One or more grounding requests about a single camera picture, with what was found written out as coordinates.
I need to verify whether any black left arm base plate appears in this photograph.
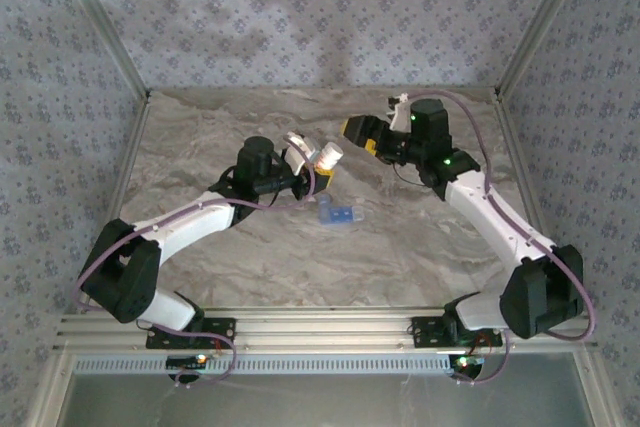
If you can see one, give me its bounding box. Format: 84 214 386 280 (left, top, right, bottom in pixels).
145 315 237 351

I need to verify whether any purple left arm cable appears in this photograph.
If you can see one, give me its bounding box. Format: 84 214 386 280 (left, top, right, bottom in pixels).
73 136 317 389

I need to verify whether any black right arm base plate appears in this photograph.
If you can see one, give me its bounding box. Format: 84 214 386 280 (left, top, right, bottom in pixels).
410 315 504 349

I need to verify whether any aluminium frame post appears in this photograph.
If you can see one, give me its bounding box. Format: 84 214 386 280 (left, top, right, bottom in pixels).
495 0 597 99
48 0 152 99

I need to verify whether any blue weekly pill organizer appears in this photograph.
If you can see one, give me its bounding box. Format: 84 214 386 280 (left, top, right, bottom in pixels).
316 191 357 233

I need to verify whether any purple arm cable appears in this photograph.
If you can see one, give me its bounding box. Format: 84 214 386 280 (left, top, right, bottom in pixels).
73 136 317 389
399 90 599 387

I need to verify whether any white vitamin C bottle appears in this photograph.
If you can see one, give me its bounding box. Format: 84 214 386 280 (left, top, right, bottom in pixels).
315 142 345 172

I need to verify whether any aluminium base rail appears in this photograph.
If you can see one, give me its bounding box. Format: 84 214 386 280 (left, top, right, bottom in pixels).
52 309 599 354

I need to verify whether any aluminium side rail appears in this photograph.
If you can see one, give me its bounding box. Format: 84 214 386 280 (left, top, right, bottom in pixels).
74 91 152 314

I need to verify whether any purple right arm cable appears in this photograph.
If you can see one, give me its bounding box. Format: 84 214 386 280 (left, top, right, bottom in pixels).
399 90 599 387

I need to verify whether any small circuit board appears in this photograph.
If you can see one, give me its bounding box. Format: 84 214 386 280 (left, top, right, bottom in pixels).
165 353 209 369
448 353 487 379

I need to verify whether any grey slotted cable duct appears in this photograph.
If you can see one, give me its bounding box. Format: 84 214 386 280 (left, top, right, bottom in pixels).
72 352 454 376

